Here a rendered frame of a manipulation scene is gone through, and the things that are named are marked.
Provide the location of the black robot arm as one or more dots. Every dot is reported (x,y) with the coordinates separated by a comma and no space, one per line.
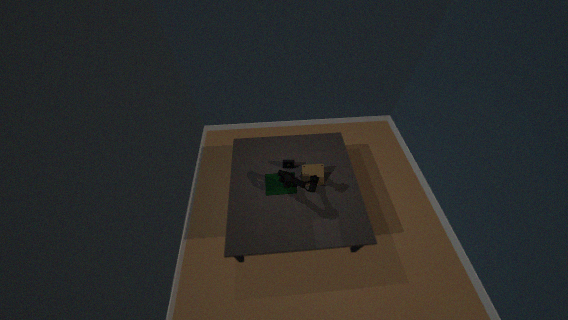
(289,177)

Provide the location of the green circuit board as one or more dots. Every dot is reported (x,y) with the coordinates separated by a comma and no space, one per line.
(274,187)

